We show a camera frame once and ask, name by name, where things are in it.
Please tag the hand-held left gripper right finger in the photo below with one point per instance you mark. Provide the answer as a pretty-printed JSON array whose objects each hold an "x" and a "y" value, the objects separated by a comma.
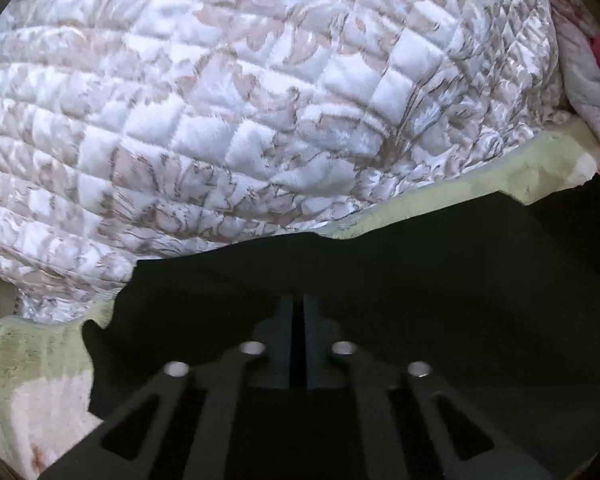
[{"x": 310, "y": 345}]

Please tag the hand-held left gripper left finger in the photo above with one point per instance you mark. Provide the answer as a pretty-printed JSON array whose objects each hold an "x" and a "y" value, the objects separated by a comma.
[{"x": 285, "y": 345}]

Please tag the pink floral quilt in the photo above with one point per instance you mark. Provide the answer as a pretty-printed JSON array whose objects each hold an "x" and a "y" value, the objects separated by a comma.
[{"x": 585, "y": 90}]

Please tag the floral fleece blanket green edge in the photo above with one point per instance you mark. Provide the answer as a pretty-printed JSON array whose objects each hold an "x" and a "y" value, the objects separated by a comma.
[{"x": 30, "y": 385}]

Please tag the white beige quilted blanket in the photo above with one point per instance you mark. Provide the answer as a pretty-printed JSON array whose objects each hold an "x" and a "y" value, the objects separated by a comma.
[{"x": 230, "y": 110}]

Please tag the black pants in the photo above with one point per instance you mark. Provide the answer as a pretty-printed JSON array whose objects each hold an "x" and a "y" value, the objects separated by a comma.
[{"x": 430, "y": 285}]

